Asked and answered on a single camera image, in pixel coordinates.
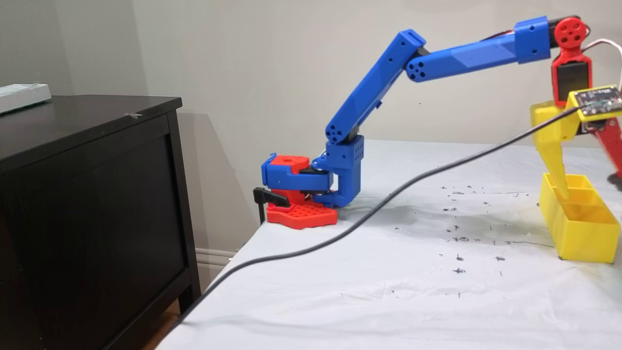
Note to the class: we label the yellow three-compartment box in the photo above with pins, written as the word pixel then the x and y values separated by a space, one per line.
pixel 583 233

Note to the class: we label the white flat box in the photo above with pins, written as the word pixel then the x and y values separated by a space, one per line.
pixel 23 97

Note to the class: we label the white plastic table cover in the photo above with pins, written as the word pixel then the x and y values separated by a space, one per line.
pixel 388 311

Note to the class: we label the black table clamp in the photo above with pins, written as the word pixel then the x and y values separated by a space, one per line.
pixel 272 198

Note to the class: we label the dark wooden cabinet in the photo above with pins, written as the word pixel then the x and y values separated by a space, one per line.
pixel 97 218

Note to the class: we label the camera board in yellow mount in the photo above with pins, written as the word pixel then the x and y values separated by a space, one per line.
pixel 597 101

